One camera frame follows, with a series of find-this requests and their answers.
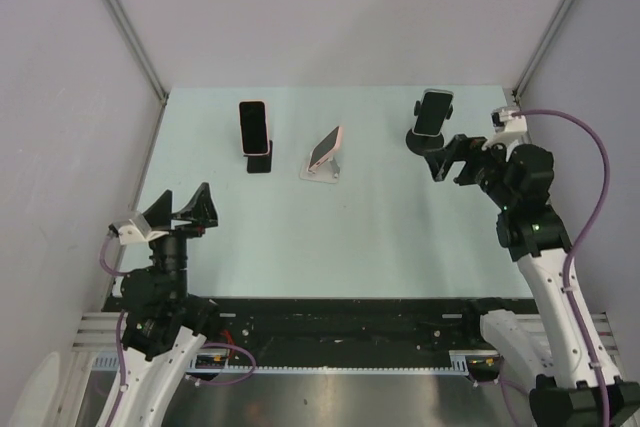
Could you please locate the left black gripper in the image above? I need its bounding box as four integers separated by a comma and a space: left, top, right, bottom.
144, 181, 217, 298

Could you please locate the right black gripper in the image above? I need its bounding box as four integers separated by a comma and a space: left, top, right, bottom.
422, 132, 516, 209

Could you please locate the black phone stand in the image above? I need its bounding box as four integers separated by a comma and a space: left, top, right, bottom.
245, 140, 273, 174

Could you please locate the pink phone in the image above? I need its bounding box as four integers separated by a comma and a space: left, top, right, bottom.
307, 126, 343, 172
239, 100, 270, 156

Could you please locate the white silver phone stand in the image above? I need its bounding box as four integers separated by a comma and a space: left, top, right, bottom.
299, 157, 341, 184

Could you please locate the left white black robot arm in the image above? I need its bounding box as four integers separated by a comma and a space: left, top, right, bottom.
97, 183, 222, 426

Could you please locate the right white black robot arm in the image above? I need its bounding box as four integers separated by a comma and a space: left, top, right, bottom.
412, 134, 639, 426

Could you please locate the black round-base phone mount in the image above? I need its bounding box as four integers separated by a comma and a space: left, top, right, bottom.
405, 101, 454, 156

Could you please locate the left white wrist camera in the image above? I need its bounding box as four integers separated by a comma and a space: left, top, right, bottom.
109, 215, 169, 246

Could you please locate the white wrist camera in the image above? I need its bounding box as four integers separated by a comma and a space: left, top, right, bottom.
482, 107, 528, 150
109, 215, 169, 246

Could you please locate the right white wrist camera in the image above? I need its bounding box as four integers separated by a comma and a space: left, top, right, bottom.
482, 107, 528, 150

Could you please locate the white phone in car mount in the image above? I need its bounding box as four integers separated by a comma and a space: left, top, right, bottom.
412, 89, 454, 137

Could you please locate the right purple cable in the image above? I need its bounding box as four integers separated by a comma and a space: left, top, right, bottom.
494, 108, 614, 427

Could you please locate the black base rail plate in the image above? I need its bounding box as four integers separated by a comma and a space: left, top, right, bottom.
102, 296, 539, 368

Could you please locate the white slotted cable duct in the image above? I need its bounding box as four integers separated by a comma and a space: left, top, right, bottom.
94, 350, 501, 376

